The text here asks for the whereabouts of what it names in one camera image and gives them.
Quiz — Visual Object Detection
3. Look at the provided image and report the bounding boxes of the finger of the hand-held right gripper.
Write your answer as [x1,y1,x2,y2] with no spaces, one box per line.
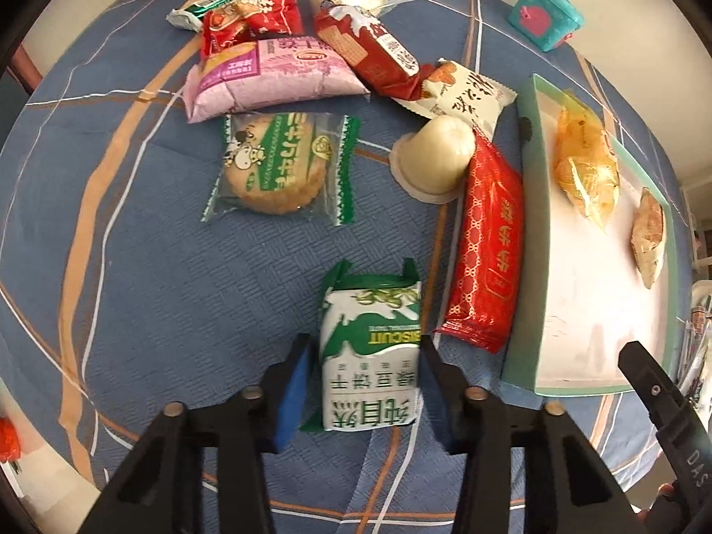
[617,340,696,440]

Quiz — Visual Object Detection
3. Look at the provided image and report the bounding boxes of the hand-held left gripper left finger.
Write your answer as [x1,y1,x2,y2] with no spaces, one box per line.
[81,334,318,534]

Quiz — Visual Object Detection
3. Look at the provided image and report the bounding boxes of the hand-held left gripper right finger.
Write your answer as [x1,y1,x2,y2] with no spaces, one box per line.
[418,334,649,534]

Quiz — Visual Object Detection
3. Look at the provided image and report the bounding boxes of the green white biscuit packet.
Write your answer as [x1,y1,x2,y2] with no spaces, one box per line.
[300,259,426,432]

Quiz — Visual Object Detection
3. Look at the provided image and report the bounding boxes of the green rimmed shallow box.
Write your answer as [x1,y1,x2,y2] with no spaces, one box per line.
[501,73,680,397]

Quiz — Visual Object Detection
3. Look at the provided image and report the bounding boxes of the red patterned long packet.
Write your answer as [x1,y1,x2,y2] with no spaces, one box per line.
[434,133,526,354]

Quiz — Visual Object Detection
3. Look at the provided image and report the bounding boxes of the round cracker clear green packet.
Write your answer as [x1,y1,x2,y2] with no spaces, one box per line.
[201,112,362,227]

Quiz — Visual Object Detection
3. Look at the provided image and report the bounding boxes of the white jelly cup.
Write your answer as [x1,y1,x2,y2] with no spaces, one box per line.
[388,116,478,205]

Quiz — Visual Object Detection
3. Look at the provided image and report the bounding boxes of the white nut print packet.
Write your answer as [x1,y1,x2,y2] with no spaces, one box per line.
[392,58,518,142]

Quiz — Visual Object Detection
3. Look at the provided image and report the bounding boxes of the pink snack packet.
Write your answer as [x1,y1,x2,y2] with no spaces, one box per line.
[183,36,371,123]

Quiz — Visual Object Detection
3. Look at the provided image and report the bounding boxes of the dark red white biscuit packet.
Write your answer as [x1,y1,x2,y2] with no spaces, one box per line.
[312,4,437,102]

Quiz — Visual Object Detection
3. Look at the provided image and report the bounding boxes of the cream pastry packet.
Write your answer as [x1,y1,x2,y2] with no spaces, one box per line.
[630,186,667,290]

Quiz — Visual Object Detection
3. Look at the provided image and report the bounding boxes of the blue plaid tablecloth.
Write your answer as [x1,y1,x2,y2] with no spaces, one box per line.
[0,0,696,534]

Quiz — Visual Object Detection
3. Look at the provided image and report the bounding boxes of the yellow snack packet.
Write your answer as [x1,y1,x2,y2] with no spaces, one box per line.
[553,92,621,233]

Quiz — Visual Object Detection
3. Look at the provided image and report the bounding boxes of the red object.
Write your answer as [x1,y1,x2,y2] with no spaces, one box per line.
[0,417,21,464]

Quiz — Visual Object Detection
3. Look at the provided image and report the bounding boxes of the small red snack packet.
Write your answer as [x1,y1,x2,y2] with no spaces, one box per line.
[199,4,262,60]
[239,0,305,37]

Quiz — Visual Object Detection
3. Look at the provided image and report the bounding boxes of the teal toy box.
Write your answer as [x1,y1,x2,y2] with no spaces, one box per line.
[507,0,585,53]

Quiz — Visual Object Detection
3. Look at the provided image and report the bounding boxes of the green white wafer packet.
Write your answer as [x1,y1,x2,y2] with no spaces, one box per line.
[167,0,251,32]

